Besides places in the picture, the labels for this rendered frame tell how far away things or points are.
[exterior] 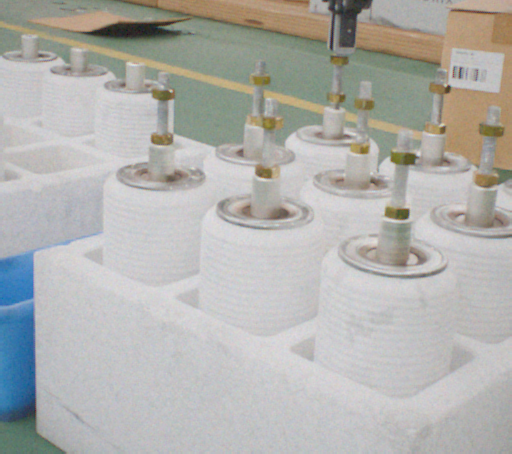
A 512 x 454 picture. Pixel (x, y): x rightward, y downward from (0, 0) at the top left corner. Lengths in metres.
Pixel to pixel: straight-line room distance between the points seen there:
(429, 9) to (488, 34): 1.36
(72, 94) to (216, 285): 0.56
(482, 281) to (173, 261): 0.25
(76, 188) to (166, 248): 0.30
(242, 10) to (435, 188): 2.90
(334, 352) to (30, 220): 0.47
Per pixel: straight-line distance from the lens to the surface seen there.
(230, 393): 0.68
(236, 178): 0.84
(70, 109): 1.22
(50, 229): 1.04
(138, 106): 1.12
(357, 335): 0.63
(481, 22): 1.87
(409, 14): 3.27
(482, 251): 0.71
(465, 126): 1.91
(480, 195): 0.73
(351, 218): 0.77
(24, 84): 1.32
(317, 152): 0.93
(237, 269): 0.69
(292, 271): 0.69
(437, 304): 0.63
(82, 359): 0.81
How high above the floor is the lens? 0.48
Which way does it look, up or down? 18 degrees down
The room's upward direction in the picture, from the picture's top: 3 degrees clockwise
